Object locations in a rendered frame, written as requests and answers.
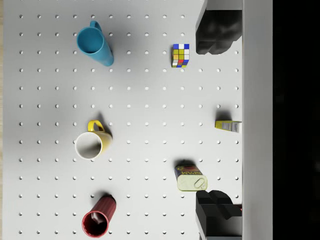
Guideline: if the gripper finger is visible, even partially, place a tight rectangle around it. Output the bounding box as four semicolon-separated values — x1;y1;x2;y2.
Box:
195;189;243;240
195;9;243;56

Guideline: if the flat-sided can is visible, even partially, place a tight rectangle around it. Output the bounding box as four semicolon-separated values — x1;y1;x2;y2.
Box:
174;164;209;192

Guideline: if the puzzle cube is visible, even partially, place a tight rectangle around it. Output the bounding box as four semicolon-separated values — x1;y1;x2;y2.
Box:
171;43;190;69

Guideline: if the yellow box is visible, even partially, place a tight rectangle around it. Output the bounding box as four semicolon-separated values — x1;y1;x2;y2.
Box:
214;120;243;134

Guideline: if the red mug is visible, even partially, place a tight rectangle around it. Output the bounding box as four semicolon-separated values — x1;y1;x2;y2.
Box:
81;194;117;238

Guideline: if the blue mug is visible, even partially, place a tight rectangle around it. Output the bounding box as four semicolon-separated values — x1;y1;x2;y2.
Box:
76;20;115;67

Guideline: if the yellow mug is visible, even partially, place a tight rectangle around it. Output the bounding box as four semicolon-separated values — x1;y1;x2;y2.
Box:
74;119;113;160

